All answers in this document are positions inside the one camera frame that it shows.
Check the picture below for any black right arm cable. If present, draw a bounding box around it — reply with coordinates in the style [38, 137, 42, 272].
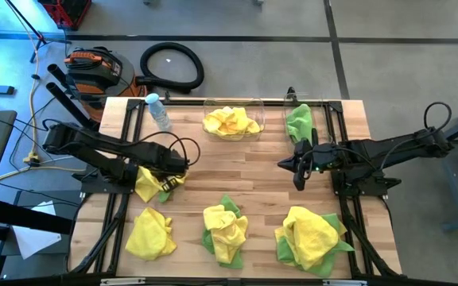
[300, 101, 453, 182]

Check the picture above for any blue-grey metal cart frame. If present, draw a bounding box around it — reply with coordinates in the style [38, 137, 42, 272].
[411, 99, 458, 234]

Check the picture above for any black vacuum hose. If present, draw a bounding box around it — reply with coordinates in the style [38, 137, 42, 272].
[135, 41, 206, 95]

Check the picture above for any silver frame bracket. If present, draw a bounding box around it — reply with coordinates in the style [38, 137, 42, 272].
[100, 276, 146, 286]
[323, 279, 368, 286]

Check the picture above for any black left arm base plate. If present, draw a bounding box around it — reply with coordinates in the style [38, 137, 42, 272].
[80, 170, 138, 195]

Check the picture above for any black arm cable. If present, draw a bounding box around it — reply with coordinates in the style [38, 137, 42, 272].
[133, 130, 201, 168]
[300, 101, 453, 182]

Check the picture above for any white paper sheet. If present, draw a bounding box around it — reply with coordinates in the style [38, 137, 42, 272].
[11, 199, 63, 261]

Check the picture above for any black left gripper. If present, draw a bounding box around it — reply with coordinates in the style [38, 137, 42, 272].
[149, 147, 189, 193]

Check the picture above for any black tripod stand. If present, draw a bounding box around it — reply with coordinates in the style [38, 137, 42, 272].
[4, 0, 73, 64]

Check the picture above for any black aluminium table frame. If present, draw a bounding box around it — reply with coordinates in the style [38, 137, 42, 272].
[68, 97, 403, 279]

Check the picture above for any clear plastic water bottle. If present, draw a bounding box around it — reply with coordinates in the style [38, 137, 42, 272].
[144, 92, 173, 133]

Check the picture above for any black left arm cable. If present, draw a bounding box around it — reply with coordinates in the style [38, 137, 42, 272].
[133, 130, 201, 168]

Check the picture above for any red and black tool box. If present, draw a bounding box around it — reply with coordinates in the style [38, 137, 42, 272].
[37, 0, 93, 32]

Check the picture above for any black vacuum wand tube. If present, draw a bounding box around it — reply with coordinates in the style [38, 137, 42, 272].
[46, 62, 80, 100]
[45, 81, 99, 132]

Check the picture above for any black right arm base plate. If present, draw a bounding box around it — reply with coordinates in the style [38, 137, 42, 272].
[330, 174, 403, 198]

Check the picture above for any yellow extension cable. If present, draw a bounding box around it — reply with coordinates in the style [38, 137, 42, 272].
[0, 7, 89, 184]

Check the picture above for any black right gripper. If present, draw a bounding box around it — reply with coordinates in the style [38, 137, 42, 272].
[278, 137, 336, 191]

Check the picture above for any orange and black shop vacuum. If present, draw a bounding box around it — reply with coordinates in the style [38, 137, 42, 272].
[64, 46, 149, 122]

